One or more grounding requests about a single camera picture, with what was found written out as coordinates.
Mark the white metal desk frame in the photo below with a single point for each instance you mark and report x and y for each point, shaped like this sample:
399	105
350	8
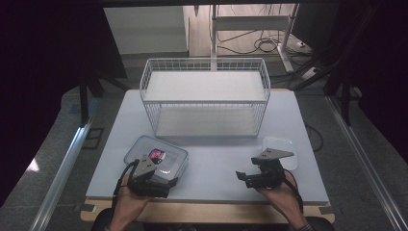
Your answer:
250	22

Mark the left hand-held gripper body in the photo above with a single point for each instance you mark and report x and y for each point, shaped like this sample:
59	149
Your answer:
144	166

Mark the person's left hand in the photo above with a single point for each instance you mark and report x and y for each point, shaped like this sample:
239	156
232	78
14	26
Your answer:
126	202

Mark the aluminium floor rail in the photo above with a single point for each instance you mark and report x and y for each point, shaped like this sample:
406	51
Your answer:
362	160
64	166

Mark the black tape piece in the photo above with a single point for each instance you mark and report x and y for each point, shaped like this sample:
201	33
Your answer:
87	207
326	210

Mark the white power strip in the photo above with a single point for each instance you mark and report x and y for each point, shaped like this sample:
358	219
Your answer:
309	73

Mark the person's right hand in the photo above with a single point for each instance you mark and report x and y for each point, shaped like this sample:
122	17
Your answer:
284	199

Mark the black metal stand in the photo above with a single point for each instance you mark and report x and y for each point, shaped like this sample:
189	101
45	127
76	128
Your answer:
345	102
84	102

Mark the white cabinet panel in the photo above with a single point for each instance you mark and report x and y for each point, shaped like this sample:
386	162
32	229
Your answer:
146	29

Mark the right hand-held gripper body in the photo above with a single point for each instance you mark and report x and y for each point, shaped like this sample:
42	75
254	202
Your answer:
271	170

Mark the clear lidded container red label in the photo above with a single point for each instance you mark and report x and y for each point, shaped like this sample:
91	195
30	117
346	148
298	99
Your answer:
170	154

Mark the small translucent white container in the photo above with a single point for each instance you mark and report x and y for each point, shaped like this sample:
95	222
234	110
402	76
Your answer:
287	142

